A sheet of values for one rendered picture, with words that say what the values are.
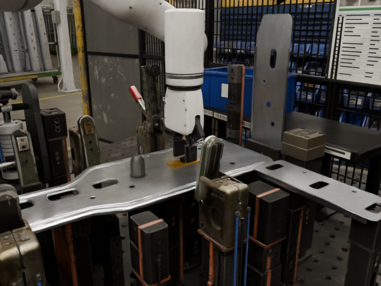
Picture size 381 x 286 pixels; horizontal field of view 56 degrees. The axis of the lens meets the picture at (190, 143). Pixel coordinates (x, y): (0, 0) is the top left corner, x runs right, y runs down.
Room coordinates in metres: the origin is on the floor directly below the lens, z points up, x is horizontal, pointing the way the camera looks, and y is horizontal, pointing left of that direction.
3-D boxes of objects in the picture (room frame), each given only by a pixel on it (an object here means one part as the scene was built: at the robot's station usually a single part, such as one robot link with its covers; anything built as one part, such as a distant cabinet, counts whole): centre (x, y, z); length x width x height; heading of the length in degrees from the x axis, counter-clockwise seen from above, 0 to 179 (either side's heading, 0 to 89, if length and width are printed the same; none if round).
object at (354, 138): (1.21, -0.22, 1.02); 0.90 x 0.22 x 0.03; 36
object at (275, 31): (0.94, -0.21, 1.17); 0.12 x 0.01 x 0.34; 36
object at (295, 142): (0.85, -0.29, 0.88); 0.08 x 0.08 x 0.36; 36
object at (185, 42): (0.80, 0.01, 1.28); 0.09 x 0.08 x 0.13; 169
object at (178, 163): (0.80, 0.01, 1.01); 0.08 x 0.04 x 0.01; 126
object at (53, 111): (0.83, 0.33, 0.91); 0.07 x 0.05 x 0.42; 36
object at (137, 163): (0.72, 0.12, 1.02); 0.03 x 0.03 x 0.07
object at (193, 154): (0.77, -0.01, 1.04); 0.03 x 0.03 x 0.07; 36
